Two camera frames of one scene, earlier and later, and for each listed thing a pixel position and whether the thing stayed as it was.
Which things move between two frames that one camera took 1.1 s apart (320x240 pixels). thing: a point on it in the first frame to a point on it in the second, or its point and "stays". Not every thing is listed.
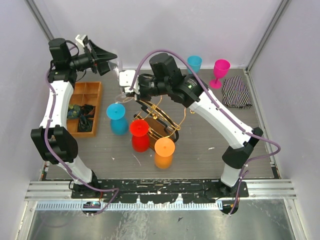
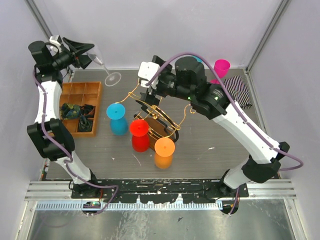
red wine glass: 139,129 stays
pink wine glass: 221,68 stays
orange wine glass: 164,148 stays
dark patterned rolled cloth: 86,116 stays
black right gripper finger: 100,54 to 77,47
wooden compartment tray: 85,93 stays
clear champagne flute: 116,65 to 112,79
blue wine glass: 118,122 stays
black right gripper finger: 103,67 to 84,61
